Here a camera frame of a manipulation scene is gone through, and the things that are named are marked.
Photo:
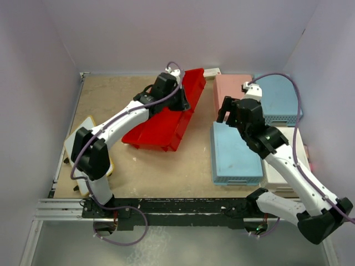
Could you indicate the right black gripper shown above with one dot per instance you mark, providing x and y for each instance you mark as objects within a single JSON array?
[{"x": 228, "y": 101}]

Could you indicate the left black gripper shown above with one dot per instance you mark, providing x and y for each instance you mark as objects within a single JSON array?
[{"x": 183, "y": 105}]

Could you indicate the pink perforated basket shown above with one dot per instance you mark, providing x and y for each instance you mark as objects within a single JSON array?
[{"x": 228, "y": 85}]

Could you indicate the red plastic tray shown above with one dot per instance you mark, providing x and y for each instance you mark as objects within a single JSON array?
[{"x": 164, "y": 131}]

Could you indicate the light blue perforated basket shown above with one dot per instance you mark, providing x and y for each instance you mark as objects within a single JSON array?
[{"x": 279, "y": 100}]

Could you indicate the white perforated basket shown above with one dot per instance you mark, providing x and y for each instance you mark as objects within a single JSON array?
[{"x": 274, "y": 182}]

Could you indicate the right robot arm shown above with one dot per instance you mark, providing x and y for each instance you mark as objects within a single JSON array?
[{"x": 320, "y": 212}]

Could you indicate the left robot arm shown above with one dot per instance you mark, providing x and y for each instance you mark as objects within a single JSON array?
[{"x": 90, "y": 152}]

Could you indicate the small white red box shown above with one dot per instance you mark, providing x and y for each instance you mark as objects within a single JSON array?
[{"x": 210, "y": 74}]

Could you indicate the yellow-rimmed whiteboard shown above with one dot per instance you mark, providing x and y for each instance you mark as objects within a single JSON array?
[{"x": 88, "y": 123}]

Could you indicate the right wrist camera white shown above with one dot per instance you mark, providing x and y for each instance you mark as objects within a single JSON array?
[{"x": 251, "y": 91}]

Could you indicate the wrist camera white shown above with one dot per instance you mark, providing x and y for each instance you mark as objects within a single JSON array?
[
  {"x": 179, "y": 74},
  {"x": 251, "y": 91}
]

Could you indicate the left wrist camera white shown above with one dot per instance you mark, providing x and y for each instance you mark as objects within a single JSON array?
[{"x": 179, "y": 74}]

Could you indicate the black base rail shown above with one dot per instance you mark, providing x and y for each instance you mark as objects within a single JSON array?
[{"x": 127, "y": 213}]

